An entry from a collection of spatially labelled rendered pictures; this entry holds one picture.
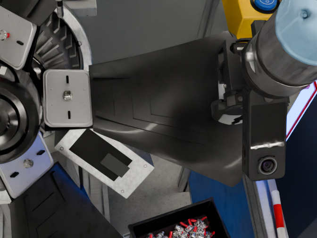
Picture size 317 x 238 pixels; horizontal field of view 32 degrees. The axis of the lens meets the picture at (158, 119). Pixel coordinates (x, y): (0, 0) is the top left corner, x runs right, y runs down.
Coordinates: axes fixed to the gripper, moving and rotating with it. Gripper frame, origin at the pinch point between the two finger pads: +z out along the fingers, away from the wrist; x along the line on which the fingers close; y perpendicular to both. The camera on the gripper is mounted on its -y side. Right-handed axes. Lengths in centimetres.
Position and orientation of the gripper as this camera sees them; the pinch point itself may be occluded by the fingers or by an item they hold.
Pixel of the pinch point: (231, 121)
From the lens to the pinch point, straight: 78.8
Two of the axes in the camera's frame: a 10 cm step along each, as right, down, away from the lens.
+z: -1.3, 2.1, 9.7
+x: -9.9, 0.6, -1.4
